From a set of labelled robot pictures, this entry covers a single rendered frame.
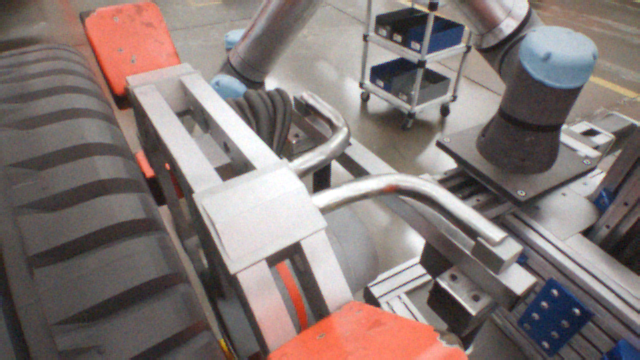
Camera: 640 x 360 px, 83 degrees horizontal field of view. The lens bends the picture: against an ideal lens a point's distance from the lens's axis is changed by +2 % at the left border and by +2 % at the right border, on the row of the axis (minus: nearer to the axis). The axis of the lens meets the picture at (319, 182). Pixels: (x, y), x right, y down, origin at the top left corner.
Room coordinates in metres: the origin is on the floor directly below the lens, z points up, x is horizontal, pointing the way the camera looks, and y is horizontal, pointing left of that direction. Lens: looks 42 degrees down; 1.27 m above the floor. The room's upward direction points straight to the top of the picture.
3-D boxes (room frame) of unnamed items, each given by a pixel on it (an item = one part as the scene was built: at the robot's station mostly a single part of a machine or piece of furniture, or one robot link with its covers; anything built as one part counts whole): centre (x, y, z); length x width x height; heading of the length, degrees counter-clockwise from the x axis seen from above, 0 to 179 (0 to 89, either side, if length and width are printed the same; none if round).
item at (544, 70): (0.62, -0.41, 0.98); 0.13 x 0.12 x 0.14; 178
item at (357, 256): (0.28, 0.04, 0.85); 0.21 x 0.14 x 0.14; 124
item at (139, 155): (0.50, 0.28, 0.85); 0.09 x 0.08 x 0.07; 34
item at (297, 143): (0.50, 0.02, 0.93); 0.09 x 0.05 x 0.05; 124
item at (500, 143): (0.61, -0.41, 0.87); 0.15 x 0.15 x 0.10
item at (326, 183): (0.52, 0.00, 0.83); 0.04 x 0.04 x 0.16
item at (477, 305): (0.22, -0.17, 0.93); 0.09 x 0.05 x 0.05; 124
